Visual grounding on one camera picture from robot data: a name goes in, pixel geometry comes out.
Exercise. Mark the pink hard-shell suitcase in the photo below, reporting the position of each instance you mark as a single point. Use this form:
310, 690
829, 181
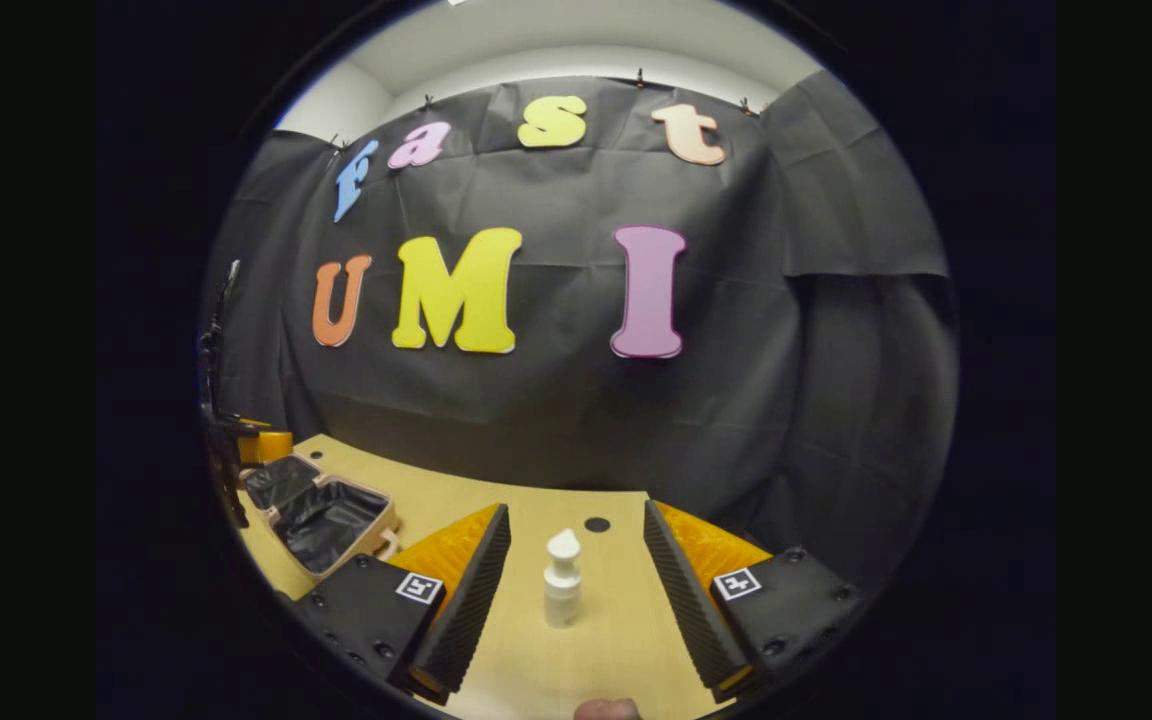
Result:
331, 520

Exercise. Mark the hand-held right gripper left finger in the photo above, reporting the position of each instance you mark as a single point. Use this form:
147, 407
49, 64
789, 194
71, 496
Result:
471, 610

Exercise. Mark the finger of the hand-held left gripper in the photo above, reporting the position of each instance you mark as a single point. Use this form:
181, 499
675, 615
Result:
271, 447

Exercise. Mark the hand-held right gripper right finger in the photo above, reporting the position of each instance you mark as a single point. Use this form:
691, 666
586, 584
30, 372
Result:
691, 610

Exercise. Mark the black backdrop cloth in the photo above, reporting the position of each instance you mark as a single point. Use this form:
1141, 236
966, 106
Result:
556, 420

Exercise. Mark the white pump bottle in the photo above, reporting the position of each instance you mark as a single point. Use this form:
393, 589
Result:
563, 590

